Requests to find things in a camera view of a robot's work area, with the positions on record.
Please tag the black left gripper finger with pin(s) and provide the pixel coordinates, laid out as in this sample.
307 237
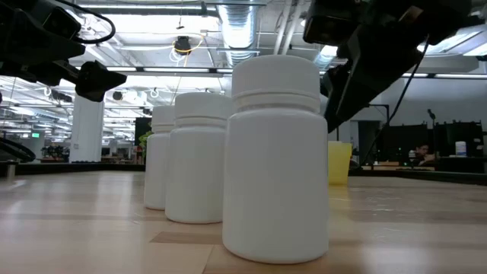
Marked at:
97 80
42 45

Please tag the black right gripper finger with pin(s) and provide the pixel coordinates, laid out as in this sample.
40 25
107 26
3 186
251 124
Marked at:
329 81
365 76

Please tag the white plastic pill bottle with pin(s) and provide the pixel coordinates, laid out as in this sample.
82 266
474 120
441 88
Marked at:
156 171
196 171
275 171

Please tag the yellow translucent plastic basket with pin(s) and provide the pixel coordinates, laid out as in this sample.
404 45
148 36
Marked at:
339 163

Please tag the black round ceiling speaker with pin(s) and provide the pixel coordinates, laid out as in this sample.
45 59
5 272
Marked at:
117 95

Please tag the white building column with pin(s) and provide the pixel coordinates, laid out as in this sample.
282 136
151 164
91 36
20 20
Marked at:
86 133

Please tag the black display board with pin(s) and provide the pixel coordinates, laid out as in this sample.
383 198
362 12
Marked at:
139 125

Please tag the black room divider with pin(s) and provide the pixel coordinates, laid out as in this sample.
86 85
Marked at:
403 137

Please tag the green plant in white pot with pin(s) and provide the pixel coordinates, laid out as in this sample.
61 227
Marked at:
144 139

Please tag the black microphone stand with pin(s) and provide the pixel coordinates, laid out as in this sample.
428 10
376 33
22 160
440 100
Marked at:
431 113

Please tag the black ceiling-hung device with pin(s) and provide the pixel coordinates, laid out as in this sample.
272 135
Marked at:
182 45

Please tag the person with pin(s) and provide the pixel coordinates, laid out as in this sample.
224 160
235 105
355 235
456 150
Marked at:
422 150

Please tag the white cylindrical container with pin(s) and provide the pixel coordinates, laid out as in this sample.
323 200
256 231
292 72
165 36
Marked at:
460 149

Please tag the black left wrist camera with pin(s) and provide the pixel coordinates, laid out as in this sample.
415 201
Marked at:
62 23

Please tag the silver ribbed ventilation duct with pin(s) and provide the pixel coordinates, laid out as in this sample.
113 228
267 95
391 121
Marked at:
237 26

